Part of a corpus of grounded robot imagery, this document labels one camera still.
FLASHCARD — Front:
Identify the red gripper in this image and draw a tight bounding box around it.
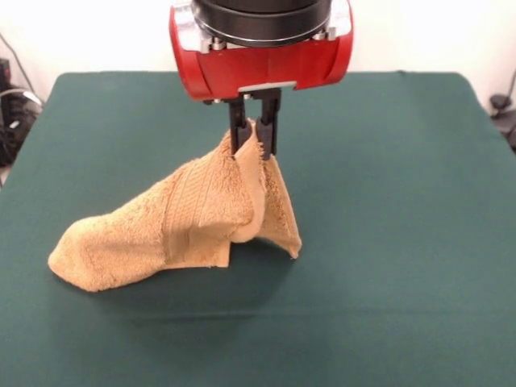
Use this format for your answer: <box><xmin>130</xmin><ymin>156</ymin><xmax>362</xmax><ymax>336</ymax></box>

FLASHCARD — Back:
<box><xmin>169</xmin><ymin>0</ymin><xmax>355</xmax><ymax>164</ymax></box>

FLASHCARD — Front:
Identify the tan terry towel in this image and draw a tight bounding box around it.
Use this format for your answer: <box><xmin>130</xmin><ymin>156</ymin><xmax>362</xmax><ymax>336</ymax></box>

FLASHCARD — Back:
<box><xmin>47</xmin><ymin>118</ymin><xmax>303</xmax><ymax>293</ymax></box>

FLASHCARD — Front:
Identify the dark green table cloth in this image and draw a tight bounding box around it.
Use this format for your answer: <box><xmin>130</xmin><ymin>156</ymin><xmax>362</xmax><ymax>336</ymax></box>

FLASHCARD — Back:
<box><xmin>0</xmin><ymin>70</ymin><xmax>516</xmax><ymax>387</ymax></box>

